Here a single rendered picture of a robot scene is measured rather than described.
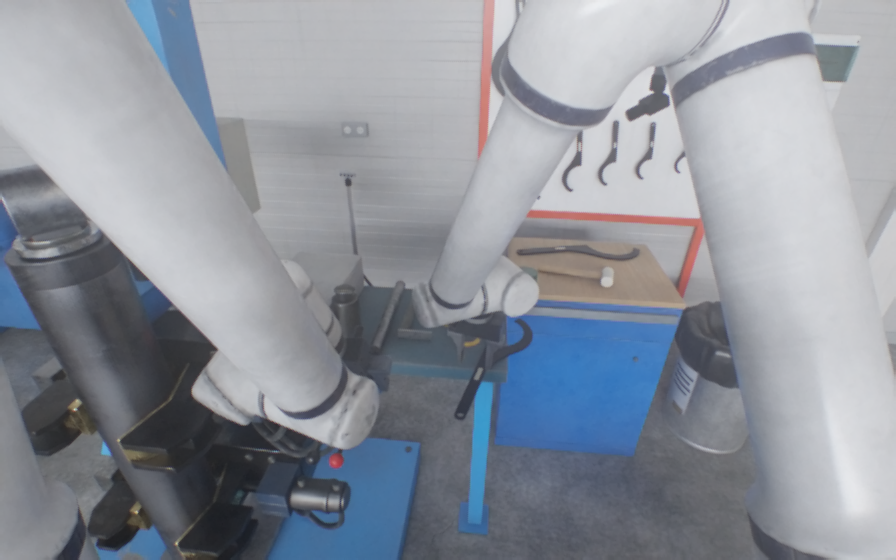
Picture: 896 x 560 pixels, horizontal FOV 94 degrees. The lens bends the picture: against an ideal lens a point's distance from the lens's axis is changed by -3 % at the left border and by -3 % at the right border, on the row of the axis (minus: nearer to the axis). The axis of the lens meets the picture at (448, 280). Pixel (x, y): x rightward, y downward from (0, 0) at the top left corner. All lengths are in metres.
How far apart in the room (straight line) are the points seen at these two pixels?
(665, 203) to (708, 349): 1.09
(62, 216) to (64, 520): 0.81
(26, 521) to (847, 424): 0.66
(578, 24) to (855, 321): 0.32
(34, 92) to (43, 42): 0.02
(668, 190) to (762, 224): 2.62
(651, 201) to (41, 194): 2.83
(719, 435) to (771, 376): 2.22
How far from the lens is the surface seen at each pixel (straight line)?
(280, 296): 0.39
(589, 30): 0.40
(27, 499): 0.50
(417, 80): 2.82
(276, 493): 1.70
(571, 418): 2.33
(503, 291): 0.83
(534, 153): 0.48
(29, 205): 1.21
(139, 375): 1.38
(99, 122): 0.29
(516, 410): 2.27
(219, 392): 0.62
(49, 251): 1.24
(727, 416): 2.59
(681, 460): 2.68
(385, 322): 1.38
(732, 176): 0.46
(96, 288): 1.25
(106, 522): 1.91
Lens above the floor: 1.89
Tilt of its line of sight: 30 degrees down
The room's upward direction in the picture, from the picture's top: 1 degrees clockwise
